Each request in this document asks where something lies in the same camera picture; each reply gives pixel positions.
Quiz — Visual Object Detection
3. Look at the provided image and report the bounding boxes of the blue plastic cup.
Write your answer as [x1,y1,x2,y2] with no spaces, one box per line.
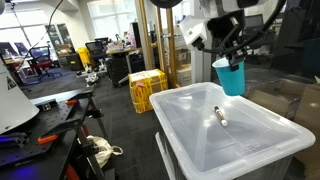
[212,57,247,97]

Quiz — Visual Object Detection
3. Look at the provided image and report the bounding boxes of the black cabinet under desk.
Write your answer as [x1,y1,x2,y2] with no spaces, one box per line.
[105,54,131,89]

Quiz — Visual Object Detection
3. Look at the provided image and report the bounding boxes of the dark marker pen white cap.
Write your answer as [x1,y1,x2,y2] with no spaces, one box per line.
[213,105,229,128]

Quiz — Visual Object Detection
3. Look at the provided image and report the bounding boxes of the black tall speaker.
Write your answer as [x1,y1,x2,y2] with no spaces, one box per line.
[131,21,143,49]

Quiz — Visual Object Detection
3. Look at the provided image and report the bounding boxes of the red black office chair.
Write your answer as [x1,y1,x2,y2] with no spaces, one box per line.
[28,45,63,81]

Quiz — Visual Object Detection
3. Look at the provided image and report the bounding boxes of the yellow strapped box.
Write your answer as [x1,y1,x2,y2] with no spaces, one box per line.
[128,68,169,115]

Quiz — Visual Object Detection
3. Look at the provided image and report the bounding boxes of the large clear plastic bin body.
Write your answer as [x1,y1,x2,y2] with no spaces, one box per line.
[154,131,295,180]

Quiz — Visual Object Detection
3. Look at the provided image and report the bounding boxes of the yellow bin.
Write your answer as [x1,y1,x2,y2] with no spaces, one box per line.
[77,46,95,70]

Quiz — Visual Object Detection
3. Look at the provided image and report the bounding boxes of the wooden top desk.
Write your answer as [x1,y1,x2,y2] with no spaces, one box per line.
[105,45,145,85]

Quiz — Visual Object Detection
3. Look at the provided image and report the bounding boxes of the dark drawer unit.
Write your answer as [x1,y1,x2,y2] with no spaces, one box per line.
[64,52,85,72]

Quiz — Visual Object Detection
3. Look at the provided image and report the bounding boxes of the hanging black cable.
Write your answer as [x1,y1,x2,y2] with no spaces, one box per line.
[14,0,65,74]

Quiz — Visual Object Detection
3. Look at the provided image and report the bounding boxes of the clear plastic storage bin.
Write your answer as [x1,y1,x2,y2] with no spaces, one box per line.
[148,81,317,180]

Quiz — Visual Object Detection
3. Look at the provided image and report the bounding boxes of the white plastic bag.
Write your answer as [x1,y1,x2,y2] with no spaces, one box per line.
[86,134,125,168]

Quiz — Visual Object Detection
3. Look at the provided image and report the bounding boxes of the wooden frame post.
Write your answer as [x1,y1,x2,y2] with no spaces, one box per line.
[134,0,156,71]
[156,6,180,90]

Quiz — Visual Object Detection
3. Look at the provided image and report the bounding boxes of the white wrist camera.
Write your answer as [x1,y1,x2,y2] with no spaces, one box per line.
[178,14,211,51]

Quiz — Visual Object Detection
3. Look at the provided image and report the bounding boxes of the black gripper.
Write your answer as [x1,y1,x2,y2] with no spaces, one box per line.
[206,9,250,72]

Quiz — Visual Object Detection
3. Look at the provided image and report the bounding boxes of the black mesh office chair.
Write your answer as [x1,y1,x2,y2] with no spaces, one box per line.
[244,13,272,54]

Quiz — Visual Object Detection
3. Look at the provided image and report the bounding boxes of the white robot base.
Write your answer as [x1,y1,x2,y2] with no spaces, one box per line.
[0,56,40,136]

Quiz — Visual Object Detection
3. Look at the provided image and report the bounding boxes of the stacked cardboard boxes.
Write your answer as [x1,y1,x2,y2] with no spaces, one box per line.
[174,46,193,88]

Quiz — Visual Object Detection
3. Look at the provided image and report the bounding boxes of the black perforated robot table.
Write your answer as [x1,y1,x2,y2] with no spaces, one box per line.
[0,87,116,180]

